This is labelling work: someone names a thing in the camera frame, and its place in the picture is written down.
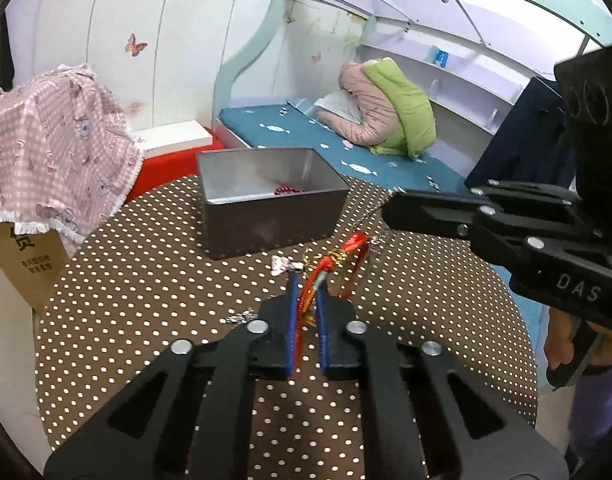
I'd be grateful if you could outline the person's right forearm purple sleeve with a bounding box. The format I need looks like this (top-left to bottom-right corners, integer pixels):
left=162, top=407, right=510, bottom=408
left=567, top=363, right=612, bottom=462

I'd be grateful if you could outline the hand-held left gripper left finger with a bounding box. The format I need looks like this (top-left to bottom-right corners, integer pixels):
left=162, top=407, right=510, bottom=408
left=43, top=272, right=303, bottom=480

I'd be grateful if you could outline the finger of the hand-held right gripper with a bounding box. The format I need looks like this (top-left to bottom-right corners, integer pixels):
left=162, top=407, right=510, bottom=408
left=458, top=206, right=612, bottom=322
left=382, top=180, right=604, bottom=241

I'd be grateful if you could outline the thin silver chain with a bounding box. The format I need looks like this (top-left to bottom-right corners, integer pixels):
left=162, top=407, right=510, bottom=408
left=350, top=205, right=393, bottom=262

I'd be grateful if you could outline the pink butterfly wall sticker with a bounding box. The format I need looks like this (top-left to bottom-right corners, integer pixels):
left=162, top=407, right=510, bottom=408
left=124, top=33, right=148, bottom=58

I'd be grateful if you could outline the navy hanging garment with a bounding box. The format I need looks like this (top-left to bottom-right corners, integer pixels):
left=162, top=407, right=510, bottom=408
left=464, top=77, right=579, bottom=197

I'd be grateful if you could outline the brown polka dot tablecloth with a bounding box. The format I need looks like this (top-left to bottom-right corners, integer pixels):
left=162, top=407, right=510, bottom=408
left=33, top=174, right=541, bottom=480

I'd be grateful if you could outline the white pillow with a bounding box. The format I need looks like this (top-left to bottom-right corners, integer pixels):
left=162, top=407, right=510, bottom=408
left=313, top=90, right=363, bottom=127

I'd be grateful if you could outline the grey metal tin box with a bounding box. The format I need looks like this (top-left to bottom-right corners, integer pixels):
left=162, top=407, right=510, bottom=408
left=195, top=147, right=351, bottom=261

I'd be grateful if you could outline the red box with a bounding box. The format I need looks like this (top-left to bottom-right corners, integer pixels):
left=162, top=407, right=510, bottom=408
left=125, top=129, right=227, bottom=204

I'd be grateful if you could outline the brown cardboard box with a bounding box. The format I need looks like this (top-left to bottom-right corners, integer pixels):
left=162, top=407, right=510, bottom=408
left=0, top=224, right=73, bottom=314

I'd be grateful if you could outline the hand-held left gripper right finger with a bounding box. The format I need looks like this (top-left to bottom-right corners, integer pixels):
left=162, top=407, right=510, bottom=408
left=316, top=280, right=569, bottom=480

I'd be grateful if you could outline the pink and green jacket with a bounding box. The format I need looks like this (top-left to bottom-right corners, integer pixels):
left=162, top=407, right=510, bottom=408
left=318, top=58, right=438, bottom=159

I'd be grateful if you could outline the white wall shelf unit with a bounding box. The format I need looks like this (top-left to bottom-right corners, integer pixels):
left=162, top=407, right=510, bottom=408
left=355, top=41, right=525, bottom=137

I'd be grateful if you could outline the flat white box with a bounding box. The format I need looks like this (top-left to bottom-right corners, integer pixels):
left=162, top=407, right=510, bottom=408
left=130, top=120, right=213, bottom=157

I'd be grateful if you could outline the person's right hand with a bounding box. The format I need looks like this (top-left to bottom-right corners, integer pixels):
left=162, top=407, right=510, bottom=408
left=542, top=305, right=612, bottom=377

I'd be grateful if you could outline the teal bed frame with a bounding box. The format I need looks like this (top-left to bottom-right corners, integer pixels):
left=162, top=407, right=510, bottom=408
left=213, top=0, right=612, bottom=149

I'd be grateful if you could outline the pink checked frilled cloth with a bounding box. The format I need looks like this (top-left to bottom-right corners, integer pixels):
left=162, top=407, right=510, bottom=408
left=0, top=63, right=143, bottom=247

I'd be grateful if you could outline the red gold cord bracelet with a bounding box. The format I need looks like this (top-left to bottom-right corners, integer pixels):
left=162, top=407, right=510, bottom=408
left=292, top=230, right=373, bottom=365

